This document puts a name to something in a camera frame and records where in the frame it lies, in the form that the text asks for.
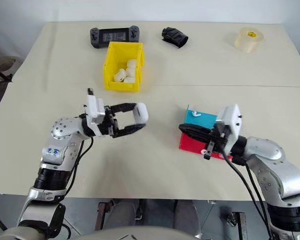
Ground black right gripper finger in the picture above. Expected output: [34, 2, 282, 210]
[179, 129, 211, 146]
[178, 123, 214, 138]

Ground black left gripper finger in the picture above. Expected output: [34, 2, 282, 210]
[113, 123, 147, 140]
[109, 102, 139, 115]

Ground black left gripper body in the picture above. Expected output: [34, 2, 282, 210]
[99, 105, 121, 139]

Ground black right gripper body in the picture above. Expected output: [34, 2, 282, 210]
[203, 123, 228, 161]

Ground white cylinder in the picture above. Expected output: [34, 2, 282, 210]
[132, 102, 150, 125]

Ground white cylinders in bin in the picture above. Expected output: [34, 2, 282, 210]
[113, 69, 127, 82]

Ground yellow plastic bin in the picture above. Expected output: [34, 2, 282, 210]
[102, 41, 145, 93]

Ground red tray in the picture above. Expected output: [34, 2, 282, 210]
[178, 131, 233, 161]

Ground blue box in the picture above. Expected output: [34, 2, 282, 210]
[184, 104, 219, 131]

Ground black handheld game controller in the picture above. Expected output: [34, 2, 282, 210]
[89, 24, 141, 49]

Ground black crumpled sleeve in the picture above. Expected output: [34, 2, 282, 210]
[161, 25, 190, 49]

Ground clear tape roll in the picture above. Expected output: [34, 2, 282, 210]
[233, 27, 265, 54]

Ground silver robot torso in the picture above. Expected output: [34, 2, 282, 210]
[0, 226, 198, 240]

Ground pale round stool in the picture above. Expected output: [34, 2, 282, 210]
[0, 56, 18, 73]

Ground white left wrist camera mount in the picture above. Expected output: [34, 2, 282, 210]
[85, 94, 108, 138]

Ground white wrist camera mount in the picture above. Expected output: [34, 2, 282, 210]
[216, 103, 242, 153]
[85, 94, 108, 138]

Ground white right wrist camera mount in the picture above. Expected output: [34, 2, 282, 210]
[216, 103, 242, 153]

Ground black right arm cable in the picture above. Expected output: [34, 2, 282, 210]
[221, 124, 273, 240]

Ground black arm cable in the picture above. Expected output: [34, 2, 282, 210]
[221, 124, 273, 240]
[62, 87, 95, 201]

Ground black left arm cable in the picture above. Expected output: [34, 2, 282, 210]
[62, 87, 95, 201]

